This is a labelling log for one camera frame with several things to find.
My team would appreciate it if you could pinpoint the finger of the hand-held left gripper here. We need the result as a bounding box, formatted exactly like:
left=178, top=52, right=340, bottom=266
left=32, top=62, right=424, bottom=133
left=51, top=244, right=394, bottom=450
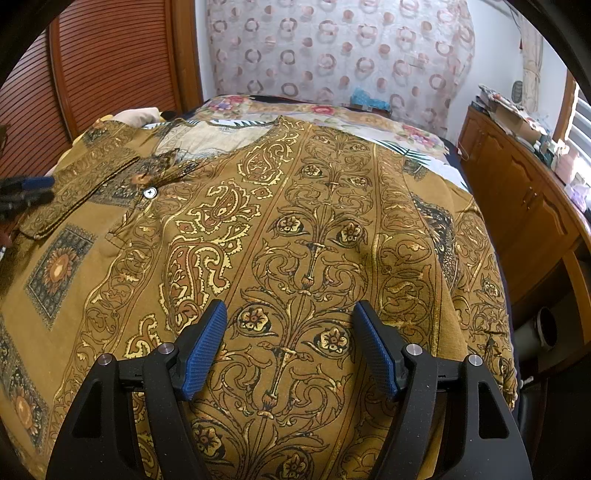
left=0, top=176, right=55, bottom=191
left=0, top=190, right=55, bottom=223

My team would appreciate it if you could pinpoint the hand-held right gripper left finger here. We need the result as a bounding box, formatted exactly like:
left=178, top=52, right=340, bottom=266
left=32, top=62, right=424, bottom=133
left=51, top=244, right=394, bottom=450
left=46, top=300, right=228, bottom=480

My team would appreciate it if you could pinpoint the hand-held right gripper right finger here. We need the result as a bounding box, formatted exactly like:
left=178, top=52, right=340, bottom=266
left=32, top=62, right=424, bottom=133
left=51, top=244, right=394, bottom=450
left=352, top=300, right=532, bottom=480

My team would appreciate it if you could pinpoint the brown paisley print shirt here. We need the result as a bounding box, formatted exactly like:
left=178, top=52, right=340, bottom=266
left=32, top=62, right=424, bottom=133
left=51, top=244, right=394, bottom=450
left=0, top=115, right=518, bottom=480

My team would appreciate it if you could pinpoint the yellow plush toy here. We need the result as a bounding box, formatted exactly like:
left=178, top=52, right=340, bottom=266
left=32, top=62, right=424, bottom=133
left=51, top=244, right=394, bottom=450
left=113, top=107, right=175, bottom=127

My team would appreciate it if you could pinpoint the grey pipe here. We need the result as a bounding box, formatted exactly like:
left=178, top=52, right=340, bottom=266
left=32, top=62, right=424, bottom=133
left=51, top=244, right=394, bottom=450
left=515, top=305, right=561, bottom=356

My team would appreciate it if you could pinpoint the long wooden cabinet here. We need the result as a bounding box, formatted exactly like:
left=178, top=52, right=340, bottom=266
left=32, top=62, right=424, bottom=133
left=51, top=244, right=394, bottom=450
left=457, top=104, right=591, bottom=370

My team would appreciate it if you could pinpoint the bed with floral bedding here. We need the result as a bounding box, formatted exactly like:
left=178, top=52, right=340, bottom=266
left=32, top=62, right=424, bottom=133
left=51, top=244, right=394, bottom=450
left=180, top=95, right=467, bottom=185

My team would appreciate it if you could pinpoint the teal box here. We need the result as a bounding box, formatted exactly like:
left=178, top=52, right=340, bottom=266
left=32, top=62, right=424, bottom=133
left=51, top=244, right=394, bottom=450
left=349, top=90, right=393, bottom=112

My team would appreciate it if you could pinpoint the cardboard box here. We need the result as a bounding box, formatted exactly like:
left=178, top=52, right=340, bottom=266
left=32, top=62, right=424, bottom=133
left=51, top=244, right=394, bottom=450
left=489, top=99, right=543, bottom=144

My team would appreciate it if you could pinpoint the pink appliance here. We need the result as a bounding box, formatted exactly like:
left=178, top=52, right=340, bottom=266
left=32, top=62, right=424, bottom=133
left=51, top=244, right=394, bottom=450
left=554, top=148, right=587, bottom=182

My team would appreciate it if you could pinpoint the striped window blind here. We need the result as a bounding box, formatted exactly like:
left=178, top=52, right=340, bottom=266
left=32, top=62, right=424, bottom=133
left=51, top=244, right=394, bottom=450
left=566, top=95, right=591, bottom=158

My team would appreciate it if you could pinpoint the white wrapped pipe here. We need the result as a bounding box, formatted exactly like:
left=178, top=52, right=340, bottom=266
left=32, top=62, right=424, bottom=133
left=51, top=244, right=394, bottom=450
left=519, top=18, right=546, bottom=112

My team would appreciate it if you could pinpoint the ring patterned wall curtain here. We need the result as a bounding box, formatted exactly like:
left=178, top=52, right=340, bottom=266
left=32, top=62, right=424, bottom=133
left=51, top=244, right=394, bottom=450
left=205, top=0, right=476, bottom=134

